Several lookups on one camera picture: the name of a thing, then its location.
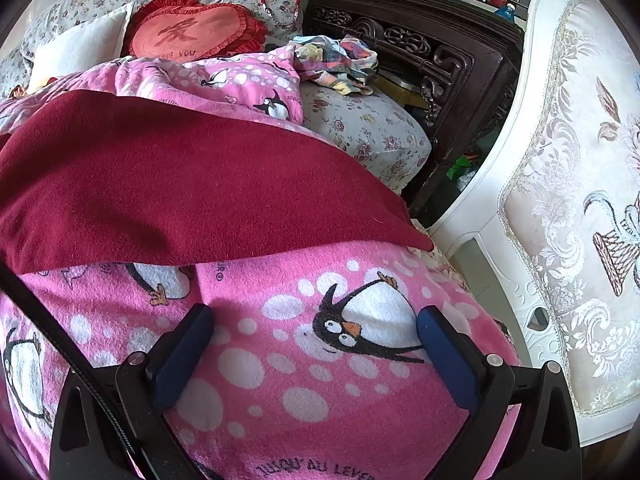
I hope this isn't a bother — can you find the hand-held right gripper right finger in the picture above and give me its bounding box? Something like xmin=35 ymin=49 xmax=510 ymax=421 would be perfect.
xmin=417 ymin=305 xmax=583 ymax=480

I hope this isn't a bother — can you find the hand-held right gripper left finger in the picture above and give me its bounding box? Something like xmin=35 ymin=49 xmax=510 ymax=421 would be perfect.
xmin=50 ymin=304 xmax=216 ymax=480

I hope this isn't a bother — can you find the dark red knit garment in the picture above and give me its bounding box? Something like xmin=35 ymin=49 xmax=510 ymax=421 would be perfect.
xmin=0 ymin=89 xmax=435 ymax=273

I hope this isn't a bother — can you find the pile of colourful clothes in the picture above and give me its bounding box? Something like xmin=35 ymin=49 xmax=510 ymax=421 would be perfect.
xmin=289 ymin=34 xmax=380 ymax=97

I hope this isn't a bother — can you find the pink penguin blanket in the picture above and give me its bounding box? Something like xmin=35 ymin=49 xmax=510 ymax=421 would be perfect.
xmin=0 ymin=45 xmax=523 ymax=480

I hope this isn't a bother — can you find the green plastic packet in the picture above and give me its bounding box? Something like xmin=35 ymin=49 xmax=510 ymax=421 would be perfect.
xmin=446 ymin=156 xmax=477 ymax=182

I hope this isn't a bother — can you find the floral bed sheet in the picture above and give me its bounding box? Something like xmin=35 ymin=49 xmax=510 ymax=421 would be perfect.
xmin=299 ymin=80 xmax=433 ymax=195

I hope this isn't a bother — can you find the dark carved wooden headboard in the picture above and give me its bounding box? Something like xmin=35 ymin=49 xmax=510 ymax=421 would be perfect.
xmin=300 ymin=0 xmax=526 ymax=228

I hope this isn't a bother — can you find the white pillow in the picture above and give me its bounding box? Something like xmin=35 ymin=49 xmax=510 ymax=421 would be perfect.
xmin=30 ymin=2 xmax=135 ymax=93

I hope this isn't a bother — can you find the red heart-shaped pillow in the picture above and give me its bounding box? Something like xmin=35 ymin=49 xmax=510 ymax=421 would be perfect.
xmin=121 ymin=0 xmax=271 ymax=63

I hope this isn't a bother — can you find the black cable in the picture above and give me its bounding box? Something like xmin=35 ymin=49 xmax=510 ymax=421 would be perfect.
xmin=0 ymin=262 xmax=193 ymax=480

